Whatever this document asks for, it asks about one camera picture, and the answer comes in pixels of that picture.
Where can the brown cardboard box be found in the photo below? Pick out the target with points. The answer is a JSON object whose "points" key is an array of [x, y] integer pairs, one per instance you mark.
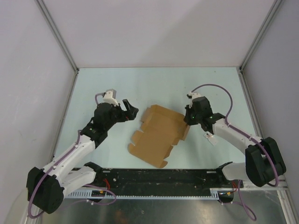
{"points": [[160, 131]]}

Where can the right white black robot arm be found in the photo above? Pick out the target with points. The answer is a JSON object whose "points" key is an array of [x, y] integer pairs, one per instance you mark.
{"points": [[263, 160]]}

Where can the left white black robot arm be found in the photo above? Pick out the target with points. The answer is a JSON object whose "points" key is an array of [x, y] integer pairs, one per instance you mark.
{"points": [[48, 186]]}

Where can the right aluminium frame post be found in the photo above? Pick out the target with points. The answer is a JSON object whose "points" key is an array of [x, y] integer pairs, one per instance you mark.
{"points": [[261, 32]]}

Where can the left aluminium frame post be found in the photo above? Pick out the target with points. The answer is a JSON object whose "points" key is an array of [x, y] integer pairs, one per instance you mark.
{"points": [[56, 33]]}

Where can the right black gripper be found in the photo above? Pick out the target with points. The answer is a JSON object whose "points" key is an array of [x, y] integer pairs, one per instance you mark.
{"points": [[187, 118]]}

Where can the aluminium rail beam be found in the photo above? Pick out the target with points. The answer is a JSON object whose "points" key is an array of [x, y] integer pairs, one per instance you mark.
{"points": [[281, 183]]}

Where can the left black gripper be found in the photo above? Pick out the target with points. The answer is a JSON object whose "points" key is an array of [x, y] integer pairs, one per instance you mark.
{"points": [[129, 115]]}

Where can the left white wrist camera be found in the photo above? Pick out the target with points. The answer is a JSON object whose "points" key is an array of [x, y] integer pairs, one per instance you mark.
{"points": [[110, 97]]}

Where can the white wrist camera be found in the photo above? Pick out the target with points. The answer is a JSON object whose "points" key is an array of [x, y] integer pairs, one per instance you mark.
{"points": [[193, 95], [110, 97]]}

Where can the grey slotted cable duct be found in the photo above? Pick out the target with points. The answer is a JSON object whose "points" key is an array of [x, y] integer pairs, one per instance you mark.
{"points": [[92, 193]]}

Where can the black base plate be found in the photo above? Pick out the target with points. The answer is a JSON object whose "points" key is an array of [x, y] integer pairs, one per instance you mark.
{"points": [[205, 178]]}

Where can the aluminium frame post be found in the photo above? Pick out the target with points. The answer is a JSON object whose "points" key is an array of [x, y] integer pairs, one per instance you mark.
{"points": [[261, 32], [56, 33]]}

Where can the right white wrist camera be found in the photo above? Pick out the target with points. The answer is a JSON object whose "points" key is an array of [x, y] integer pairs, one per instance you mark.
{"points": [[193, 95]]}

